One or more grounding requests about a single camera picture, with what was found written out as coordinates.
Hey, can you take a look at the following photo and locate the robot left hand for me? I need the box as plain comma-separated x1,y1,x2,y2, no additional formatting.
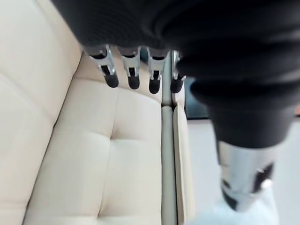
50,0,300,212

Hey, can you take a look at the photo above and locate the cream tufted sofa seat cushion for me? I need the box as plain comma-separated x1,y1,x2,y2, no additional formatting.
23,50,167,225

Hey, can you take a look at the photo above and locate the cream sofa backrest cushion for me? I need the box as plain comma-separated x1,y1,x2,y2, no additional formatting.
0,0,83,225

